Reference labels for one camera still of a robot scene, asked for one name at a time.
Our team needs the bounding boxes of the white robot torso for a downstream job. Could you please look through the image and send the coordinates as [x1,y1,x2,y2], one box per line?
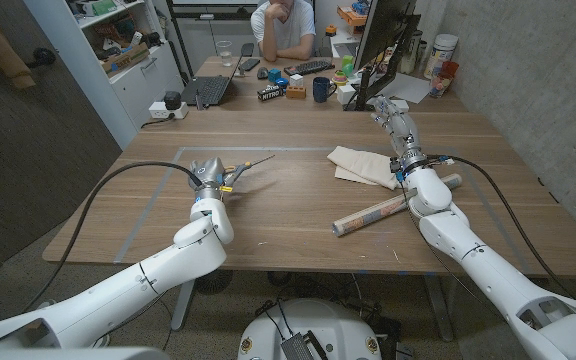
[236,298,383,360]

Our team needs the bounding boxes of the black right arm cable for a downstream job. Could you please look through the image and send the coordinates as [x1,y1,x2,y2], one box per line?
[432,154,576,301]

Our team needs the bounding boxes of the cardboard box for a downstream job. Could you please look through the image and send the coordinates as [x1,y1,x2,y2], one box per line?
[100,41,151,77]

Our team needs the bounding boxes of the white power strip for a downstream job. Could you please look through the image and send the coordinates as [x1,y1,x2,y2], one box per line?
[147,101,190,121]

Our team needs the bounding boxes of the grey yellow handled scissors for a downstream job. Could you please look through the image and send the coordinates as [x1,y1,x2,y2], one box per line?
[220,154,276,194]

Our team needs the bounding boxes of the black nitro box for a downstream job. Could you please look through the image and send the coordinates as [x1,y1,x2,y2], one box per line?
[256,85,285,103]

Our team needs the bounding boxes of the orange storage box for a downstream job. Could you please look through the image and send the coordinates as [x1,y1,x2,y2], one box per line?
[336,4,369,27]

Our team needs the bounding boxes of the black laptop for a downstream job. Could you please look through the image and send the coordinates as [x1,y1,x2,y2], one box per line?
[180,54,243,107]

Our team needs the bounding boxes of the red snack cup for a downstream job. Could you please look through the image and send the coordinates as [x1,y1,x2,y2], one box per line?
[428,60,460,99]

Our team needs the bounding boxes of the dark blue mug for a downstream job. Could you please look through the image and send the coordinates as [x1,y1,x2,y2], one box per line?
[312,76,338,104]

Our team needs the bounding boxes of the black keyboard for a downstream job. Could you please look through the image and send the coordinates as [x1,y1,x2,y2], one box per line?
[283,59,336,77]

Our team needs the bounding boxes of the black power adapter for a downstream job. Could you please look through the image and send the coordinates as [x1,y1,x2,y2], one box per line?
[163,90,183,111]

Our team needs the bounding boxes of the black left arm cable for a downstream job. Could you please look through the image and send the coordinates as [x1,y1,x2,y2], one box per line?
[20,160,204,314]

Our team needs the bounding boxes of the beige folded cloth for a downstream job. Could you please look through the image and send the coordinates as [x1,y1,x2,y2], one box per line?
[326,145,400,191]

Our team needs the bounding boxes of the printed paper tube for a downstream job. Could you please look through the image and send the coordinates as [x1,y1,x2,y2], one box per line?
[331,172,463,238]

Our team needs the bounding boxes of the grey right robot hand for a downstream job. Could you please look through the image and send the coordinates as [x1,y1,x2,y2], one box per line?
[370,95,429,174]

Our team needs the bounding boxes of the grey table leg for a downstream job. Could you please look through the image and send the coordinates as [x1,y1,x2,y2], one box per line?
[170,279,197,332]
[422,273,455,343]

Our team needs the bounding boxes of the person in white t-shirt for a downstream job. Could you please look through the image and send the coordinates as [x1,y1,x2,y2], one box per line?
[250,0,317,63]

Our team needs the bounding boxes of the white square box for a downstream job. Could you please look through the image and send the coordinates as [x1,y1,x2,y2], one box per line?
[336,83,358,106]

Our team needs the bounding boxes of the white labelled canister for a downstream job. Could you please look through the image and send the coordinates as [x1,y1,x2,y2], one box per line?
[423,33,460,80]

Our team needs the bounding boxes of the white shelf cabinet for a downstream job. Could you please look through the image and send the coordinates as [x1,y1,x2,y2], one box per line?
[22,0,185,150]

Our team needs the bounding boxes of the black monitor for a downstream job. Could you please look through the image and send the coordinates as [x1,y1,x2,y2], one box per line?
[343,0,422,112]

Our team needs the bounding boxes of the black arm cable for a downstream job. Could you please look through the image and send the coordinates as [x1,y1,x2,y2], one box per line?
[432,154,576,301]
[20,160,204,314]

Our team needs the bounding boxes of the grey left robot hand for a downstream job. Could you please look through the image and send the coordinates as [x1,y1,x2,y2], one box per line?
[187,156,243,202]

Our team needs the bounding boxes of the black round fan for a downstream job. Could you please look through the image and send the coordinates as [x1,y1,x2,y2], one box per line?
[195,268,234,296]

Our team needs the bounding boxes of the clear drinking glass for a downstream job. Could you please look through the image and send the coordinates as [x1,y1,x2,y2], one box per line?
[215,40,234,68]

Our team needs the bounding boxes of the white paper sheet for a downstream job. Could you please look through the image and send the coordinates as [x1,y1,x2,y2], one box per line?
[377,72,432,105]

